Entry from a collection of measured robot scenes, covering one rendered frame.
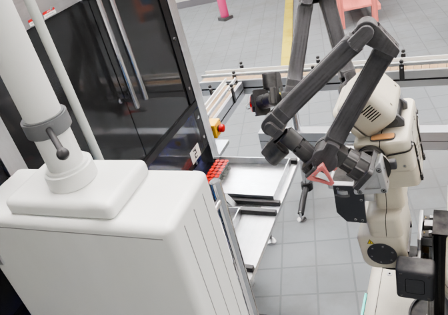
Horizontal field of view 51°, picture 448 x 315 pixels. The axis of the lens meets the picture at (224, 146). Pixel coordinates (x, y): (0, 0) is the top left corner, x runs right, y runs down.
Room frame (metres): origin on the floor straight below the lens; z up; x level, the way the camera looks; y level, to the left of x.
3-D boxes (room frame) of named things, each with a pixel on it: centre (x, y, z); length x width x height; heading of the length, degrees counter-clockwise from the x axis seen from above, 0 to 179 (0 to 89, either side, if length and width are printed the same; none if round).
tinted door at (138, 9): (1.70, 0.18, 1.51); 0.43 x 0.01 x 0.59; 151
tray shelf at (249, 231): (1.54, 0.07, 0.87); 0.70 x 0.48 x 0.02; 151
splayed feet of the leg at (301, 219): (2.53, -0.47, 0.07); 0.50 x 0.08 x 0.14; 151
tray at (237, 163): (1.67, -0.05, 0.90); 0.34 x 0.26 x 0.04; 61
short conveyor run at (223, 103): (2.32, 0.02, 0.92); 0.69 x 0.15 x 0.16; 151
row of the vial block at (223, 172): (1.72, 0.05, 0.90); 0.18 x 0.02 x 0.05; 151
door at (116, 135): (1.31, 0.40, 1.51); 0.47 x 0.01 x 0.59; 151
